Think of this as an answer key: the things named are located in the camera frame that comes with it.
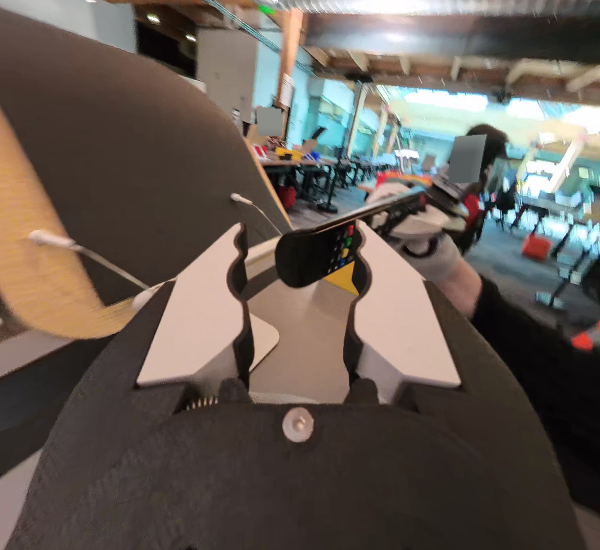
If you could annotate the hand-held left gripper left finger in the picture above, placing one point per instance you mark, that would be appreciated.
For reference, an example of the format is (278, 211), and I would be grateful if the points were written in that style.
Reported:
(197, 325)

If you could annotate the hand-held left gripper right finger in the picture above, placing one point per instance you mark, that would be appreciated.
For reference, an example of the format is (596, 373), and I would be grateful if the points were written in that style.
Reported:
(403, 329)

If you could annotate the black remote control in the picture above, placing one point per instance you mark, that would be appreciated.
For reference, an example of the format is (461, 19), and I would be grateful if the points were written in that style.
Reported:
(304, 259)

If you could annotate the person's right forearm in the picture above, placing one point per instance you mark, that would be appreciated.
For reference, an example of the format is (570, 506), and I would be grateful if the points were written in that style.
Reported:
(515, 348)

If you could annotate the person's right hand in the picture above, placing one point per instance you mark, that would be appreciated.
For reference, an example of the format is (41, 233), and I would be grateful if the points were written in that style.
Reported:
(436, 250)

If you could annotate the white lamp stand with base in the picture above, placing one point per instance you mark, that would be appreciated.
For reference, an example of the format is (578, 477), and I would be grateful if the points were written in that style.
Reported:
(262, 339)

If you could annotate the yellow plastic bin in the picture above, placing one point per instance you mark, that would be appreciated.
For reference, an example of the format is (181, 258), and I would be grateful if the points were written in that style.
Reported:
(344, 280)

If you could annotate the cluttered work table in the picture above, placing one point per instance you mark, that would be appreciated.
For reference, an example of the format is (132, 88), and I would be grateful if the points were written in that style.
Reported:
(304, 163)

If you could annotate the red bin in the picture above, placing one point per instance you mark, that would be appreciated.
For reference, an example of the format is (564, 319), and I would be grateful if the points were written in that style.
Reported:
(288, 197)

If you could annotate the wood-framed dark divider panel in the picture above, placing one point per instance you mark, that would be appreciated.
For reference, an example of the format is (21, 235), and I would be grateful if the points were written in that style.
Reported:
(117, 137)

